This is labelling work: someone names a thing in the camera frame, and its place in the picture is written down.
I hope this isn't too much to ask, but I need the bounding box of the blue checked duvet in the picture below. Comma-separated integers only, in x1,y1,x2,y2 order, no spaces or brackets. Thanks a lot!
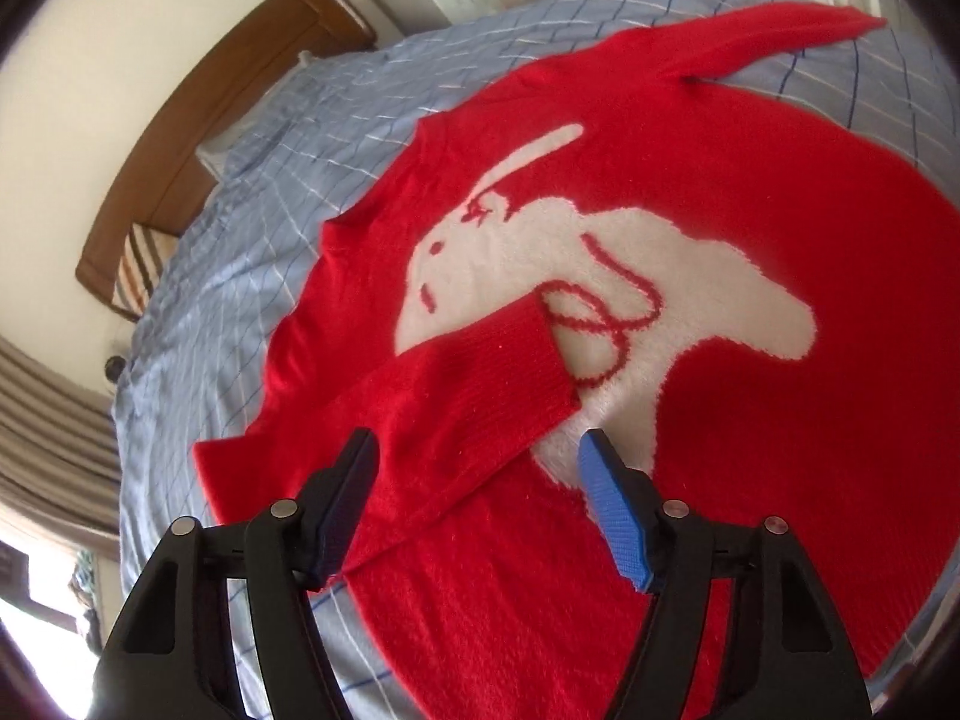
112,0,960,720

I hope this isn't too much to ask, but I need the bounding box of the red sweater with white rabbit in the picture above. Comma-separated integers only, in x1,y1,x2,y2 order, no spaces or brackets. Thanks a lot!
193,4,960,680

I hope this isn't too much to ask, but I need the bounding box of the pile of clothes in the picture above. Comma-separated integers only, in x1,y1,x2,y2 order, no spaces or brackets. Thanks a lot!
71,547,102,653

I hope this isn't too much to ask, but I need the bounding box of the window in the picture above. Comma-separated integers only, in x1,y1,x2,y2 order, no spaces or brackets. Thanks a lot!
0,517,98,661

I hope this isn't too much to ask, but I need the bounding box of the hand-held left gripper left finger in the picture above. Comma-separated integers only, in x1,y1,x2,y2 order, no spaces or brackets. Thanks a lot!
90,427,380,720

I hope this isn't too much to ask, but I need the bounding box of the striped pillow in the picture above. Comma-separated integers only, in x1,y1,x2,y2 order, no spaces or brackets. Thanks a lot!
112,223,181,320

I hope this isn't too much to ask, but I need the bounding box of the beige curtain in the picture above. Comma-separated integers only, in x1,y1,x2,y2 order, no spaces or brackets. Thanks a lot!
0,337,121,563

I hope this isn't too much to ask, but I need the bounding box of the wooden headboard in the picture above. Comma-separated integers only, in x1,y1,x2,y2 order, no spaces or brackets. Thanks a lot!
75,0,376,323

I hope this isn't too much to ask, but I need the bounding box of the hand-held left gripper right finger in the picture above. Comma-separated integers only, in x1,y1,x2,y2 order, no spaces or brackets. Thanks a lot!
577,427,875,720

